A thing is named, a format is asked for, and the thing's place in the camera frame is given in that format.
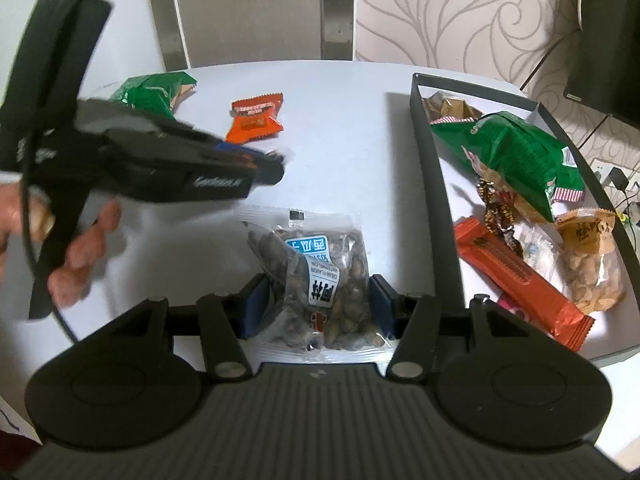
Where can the white wall outlet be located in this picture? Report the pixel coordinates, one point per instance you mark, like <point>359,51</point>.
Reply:
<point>602,167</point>

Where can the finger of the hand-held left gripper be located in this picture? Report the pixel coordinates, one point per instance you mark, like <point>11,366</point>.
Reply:
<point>260,167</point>

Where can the person's left hand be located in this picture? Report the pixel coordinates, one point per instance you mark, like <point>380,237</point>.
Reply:
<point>85,260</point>

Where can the green striped-edge snack packet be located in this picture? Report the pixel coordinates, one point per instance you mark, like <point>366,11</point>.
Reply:
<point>150,92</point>
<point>510,160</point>

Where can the black power adapter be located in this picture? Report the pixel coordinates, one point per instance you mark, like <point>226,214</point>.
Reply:
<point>619,178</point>

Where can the black box with white inside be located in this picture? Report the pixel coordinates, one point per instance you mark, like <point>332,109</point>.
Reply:
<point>429,170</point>

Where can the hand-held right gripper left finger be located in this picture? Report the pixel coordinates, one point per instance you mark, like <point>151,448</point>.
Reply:
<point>252,307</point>

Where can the tan snack packet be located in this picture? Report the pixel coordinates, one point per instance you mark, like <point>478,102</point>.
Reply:
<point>450,107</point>

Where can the black wall television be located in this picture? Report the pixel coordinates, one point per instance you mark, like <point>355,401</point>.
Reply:
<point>610,35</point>

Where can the tan packet of peanuts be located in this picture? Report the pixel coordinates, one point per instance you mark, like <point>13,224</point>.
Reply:
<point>590,265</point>

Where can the clear packet of small candies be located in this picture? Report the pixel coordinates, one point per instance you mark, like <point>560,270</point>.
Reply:
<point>542,255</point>

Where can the orange brown snack packet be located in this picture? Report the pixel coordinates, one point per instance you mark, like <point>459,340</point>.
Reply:
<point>252,125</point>

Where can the brown twisted candy wrapper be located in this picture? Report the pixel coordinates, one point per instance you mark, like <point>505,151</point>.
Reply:
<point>495,215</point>

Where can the clear packet of dark seeds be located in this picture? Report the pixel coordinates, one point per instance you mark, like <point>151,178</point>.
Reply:
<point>320,270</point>

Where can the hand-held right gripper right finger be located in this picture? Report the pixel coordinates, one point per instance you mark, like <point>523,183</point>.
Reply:
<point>382,307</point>

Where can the grey panel with metal trim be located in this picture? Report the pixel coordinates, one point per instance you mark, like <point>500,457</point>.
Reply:
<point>250,10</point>

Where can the long orange snack bar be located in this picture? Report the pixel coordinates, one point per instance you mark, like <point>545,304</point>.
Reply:
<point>520,280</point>

